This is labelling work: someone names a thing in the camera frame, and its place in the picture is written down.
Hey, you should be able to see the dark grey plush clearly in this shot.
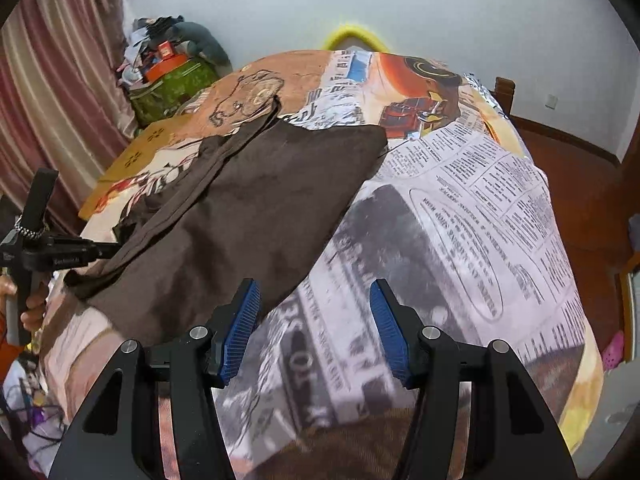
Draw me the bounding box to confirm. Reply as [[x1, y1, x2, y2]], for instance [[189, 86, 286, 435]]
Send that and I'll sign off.
[[172, 22, 230, 66]]

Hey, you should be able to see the orange box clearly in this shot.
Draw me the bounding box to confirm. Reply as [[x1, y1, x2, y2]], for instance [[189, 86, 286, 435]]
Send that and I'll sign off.
[[144, 54, 190, 82]]

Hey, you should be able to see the left hand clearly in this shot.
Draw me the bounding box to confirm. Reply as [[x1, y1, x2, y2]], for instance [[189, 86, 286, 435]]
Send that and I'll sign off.
[[0, 275, 50, 333]]

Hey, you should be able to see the striped pink curtain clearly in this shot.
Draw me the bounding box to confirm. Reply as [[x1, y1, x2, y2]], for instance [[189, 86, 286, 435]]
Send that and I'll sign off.
[[1, 0, 137, 233]]

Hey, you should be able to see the pink slipper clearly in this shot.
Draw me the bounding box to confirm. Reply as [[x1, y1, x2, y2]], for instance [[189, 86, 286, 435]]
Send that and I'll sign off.
[[601, 330, 625, 370]]

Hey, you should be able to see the wall outlet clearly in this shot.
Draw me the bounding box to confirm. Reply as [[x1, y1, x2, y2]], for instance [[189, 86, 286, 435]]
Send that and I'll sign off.
[[544, 94, 558, 110]]

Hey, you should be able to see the green patterned storage bag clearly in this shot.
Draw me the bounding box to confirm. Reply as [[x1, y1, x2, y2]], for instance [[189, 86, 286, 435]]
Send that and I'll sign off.
[[128, 58, 219, 128]]

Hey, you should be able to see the brown garment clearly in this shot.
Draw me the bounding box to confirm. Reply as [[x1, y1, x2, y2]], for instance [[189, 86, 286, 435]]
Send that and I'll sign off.
[[65, 104, 387, 346]]

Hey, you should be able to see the yellow hoop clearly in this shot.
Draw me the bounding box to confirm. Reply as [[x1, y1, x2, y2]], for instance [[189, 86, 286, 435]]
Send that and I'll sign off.
[[321, 24, 390, 53]]

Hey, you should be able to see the printed bedspread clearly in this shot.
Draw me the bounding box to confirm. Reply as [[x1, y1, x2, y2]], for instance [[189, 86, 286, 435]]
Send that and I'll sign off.
[[41, 51, 603, 479]]

